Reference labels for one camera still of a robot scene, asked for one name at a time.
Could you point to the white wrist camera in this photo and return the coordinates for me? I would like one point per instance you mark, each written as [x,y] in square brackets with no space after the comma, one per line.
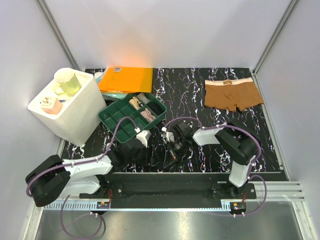
[167,136]
[143,136]

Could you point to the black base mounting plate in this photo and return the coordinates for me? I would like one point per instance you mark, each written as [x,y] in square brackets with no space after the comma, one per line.
[172,183]

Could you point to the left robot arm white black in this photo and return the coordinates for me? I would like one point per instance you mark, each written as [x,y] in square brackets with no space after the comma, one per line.
[57,178]

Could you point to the beige rolled sock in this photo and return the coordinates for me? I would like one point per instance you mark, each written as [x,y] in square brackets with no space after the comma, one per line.
[136,103]

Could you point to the black underwear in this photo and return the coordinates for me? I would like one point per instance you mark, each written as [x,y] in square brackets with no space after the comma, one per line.
[164,157]

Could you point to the grey rolled sock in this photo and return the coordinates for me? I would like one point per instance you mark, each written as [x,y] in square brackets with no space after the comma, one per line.
[142,97]

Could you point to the orange and teal folders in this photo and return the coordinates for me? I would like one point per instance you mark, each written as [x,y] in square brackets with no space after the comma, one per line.
[116,82]

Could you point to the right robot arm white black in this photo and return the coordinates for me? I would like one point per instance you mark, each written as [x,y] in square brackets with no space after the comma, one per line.
[240,143]

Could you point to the aluminium front rail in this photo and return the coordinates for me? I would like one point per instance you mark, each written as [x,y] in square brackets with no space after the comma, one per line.
[197,200]

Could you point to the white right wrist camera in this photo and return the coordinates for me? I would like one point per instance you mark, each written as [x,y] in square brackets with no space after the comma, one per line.
[167,136]

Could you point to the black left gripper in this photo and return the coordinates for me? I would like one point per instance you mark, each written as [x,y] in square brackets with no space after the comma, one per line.
[145,151]

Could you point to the yellow green cup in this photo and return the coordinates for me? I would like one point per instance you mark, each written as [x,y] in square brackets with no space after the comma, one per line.
[67,82]

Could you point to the pink rolled sock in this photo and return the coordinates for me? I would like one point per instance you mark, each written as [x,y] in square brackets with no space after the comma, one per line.
[148,115]

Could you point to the brown boxer briefs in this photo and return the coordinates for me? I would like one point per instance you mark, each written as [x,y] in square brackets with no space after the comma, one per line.
[232,95]

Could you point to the green divided organizer tray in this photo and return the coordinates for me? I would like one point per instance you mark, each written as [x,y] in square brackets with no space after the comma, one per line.
[121,118]

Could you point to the white storage bin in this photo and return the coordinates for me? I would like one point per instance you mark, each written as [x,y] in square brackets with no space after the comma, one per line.
[78,117]

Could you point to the pink box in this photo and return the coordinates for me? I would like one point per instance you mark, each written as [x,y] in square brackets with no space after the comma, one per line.
[51,105]

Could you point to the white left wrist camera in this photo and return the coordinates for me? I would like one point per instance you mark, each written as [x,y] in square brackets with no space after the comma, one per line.
[143,136]

